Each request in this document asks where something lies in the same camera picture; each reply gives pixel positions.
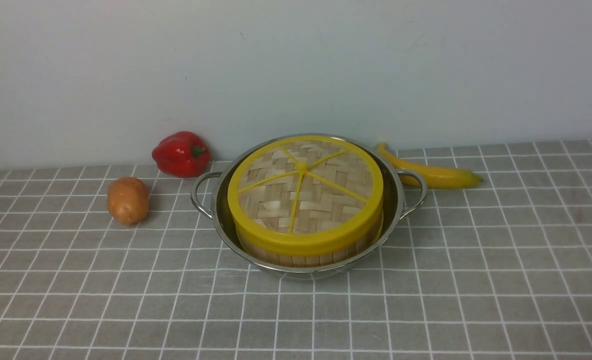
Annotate red bell pepper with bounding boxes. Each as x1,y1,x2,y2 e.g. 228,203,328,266
151,131,211,178

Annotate yellow woven bamboo steamer lid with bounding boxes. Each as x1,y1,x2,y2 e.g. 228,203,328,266
227,136,384,256

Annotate brown potato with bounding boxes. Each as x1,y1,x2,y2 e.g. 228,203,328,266
107,177,149,227

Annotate yellow bamboo steamer basket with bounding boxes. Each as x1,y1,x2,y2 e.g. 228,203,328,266
238,218,383,268

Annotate yellow banana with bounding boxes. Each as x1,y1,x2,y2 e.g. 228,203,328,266
376,142,484,190

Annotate stainless steel pot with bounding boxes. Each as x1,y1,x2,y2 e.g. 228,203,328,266
190,133,428,280

